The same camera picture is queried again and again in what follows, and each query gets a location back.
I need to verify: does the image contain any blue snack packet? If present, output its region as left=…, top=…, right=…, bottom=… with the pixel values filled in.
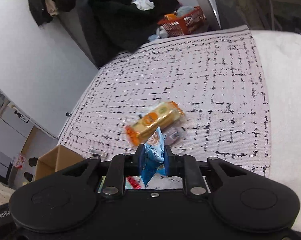
left=140, top=126, right=165, bottom=187

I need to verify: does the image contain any red white candy bar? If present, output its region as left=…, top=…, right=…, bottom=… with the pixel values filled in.
left=126, top=176, right=142, bottom=190

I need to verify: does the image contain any orange biscuit sandwich pack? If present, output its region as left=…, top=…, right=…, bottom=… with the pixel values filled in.
left=125, top=101, right=185, bottom=146

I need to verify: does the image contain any small brown silver snack packet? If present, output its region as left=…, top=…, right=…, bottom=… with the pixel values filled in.
left=89, top=148, right=109, bottom=161

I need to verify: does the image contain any brown cardboard box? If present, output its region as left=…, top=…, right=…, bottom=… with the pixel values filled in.
left=34, top=145, right=84, bottom=181

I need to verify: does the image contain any clear small snack packet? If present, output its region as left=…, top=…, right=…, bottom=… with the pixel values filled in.
left=164, top=127, right=186, bottom=146

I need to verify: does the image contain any white black patterned blanket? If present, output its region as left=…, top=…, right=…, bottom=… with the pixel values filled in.
left=59, top=25, right=271, bottom=177

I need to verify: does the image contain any red plastic basket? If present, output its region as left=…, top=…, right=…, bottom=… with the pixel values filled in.
left=157, top=6, right=206, bottom=36

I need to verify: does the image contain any black clothes pile on chair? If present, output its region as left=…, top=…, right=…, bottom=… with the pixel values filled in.
left=75, top=0, right=179, bottom=68

